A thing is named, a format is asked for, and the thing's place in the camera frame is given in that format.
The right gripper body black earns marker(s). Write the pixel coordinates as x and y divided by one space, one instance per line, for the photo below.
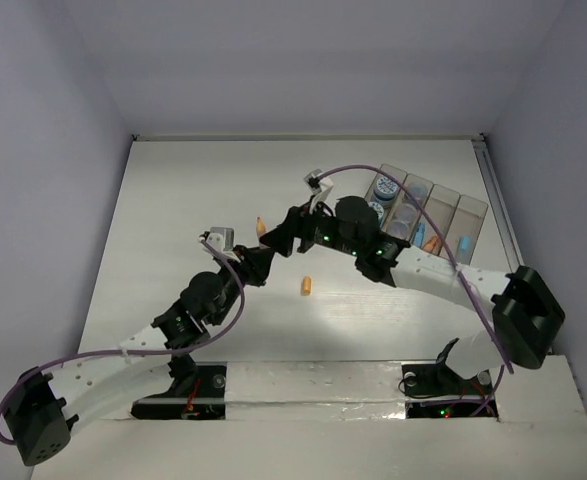
319 228

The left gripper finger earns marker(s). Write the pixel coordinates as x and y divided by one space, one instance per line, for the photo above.
247 254
260 263

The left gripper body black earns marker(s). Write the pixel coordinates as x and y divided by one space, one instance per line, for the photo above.
243 260

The orange marker pen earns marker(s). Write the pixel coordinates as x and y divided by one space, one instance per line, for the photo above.
261 230

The small orange cap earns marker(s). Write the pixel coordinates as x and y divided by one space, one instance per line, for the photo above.
306 286

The blue lid round jar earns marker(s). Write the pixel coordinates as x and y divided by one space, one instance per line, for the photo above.
378 209
385 190

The clear jar of clips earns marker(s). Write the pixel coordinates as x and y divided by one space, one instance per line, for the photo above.
399 229
419 191
406 213

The small light blue cap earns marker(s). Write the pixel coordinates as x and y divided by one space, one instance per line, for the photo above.
464 249

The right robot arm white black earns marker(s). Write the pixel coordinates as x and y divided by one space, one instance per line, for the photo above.
523 317

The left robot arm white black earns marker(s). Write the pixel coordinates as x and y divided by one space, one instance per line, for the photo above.
49 404

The clear four-compartment organizer tray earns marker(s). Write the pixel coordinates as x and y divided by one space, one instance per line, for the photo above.
446 213

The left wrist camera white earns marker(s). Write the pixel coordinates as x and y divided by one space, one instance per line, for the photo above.
221 240

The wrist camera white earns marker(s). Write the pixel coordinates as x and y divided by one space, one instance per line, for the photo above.
320 187
221 240

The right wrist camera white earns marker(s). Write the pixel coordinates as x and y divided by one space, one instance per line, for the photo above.
320 187

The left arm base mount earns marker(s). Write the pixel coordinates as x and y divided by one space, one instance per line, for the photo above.
197 392

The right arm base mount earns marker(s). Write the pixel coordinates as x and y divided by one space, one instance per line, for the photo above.
434 391

